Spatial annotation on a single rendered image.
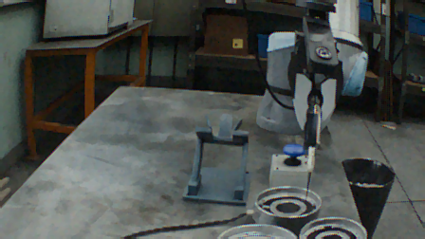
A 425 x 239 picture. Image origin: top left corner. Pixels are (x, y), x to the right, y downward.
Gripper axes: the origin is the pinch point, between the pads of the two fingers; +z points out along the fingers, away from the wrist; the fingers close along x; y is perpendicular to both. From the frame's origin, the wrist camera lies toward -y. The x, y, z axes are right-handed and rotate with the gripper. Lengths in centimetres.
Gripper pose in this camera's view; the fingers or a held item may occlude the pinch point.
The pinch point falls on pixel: (312, 124)
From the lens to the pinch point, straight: 71.6
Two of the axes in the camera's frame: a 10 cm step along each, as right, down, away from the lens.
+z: -0.5, 9.5, 3.0
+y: 1.4, -2.9, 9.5
